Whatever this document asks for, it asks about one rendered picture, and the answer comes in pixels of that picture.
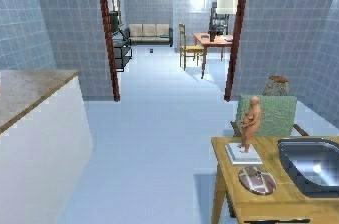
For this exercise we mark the white kitchen counter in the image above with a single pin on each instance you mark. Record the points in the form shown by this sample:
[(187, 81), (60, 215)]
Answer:
[(37, 140)]

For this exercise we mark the yellow wooden chair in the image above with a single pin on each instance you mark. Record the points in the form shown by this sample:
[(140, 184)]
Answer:
[(188, 48)]

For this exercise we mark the black metal shelf unit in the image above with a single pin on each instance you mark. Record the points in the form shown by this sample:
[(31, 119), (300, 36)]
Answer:
[(121, 46)]

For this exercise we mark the orange wooden dining table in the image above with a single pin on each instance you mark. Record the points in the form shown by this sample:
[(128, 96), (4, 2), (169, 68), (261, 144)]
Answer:
[(212, 41)]

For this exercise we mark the tan human figure statue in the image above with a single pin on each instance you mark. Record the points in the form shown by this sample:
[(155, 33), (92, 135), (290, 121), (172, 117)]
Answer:
[(251, 125)]

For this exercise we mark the green cushioned wooden chair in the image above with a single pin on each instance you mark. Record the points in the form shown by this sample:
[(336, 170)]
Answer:
[(273, 116)]

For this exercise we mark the red patterned oval plate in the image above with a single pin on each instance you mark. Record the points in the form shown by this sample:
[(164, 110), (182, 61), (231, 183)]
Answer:
[(257, 180)]

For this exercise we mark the small brown wooden stool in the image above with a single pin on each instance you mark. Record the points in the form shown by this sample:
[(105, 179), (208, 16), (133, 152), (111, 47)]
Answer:
[(278, 84)]

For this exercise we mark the light wooden table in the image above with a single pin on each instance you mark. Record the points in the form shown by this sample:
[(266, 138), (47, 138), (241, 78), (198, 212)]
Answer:
[(277, 203)]

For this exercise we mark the steel sink basin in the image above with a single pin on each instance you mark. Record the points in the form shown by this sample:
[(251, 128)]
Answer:
[(320, 166)]

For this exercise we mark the beige sofa with black frame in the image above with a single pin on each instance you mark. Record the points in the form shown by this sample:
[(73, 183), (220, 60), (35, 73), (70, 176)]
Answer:
[(149, 33)]

